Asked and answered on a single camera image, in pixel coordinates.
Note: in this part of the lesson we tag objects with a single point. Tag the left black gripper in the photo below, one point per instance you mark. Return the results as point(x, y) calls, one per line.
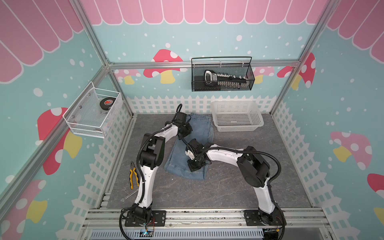
point(189, 129)

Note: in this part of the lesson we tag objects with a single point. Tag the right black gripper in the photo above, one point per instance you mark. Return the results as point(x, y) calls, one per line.
point(192, 169)

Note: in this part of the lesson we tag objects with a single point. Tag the blue denim long pants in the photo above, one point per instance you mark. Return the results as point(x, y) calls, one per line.
point(203, 133)

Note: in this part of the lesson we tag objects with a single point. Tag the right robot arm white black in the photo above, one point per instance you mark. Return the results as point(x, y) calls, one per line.
point(258, 169)

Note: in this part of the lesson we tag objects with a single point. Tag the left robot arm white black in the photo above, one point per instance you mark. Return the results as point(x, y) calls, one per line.
point(149, 158)

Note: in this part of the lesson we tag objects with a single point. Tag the black tape roll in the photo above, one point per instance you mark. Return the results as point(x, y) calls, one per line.
point(107, 103)

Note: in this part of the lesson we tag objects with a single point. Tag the white plastic basket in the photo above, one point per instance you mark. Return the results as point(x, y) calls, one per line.
point(236, 116)

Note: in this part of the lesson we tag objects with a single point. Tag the black screwdriver bit set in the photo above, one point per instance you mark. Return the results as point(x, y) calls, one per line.
point(225, 81)

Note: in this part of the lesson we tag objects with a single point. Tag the yellow black pliers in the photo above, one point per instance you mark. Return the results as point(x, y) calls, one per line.
point(134, 180)

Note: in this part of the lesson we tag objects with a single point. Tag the silver wrench tool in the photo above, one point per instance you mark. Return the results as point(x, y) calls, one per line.
point(128, 196)

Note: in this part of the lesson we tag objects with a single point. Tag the small green circuit board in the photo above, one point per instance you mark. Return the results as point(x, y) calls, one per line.
point(146, 233)

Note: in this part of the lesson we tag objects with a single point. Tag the black wire mesh wall basket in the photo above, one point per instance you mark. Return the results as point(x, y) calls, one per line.
point(239, 66)

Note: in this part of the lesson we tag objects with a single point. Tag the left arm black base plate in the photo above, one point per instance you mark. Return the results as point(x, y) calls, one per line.
point(156, 218)

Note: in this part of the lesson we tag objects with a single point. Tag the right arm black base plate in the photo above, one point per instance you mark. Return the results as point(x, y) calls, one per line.
point(260, 218)

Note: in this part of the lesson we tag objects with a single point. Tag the white wire mesh wall basket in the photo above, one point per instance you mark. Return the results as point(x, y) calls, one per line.
point(85, 116)

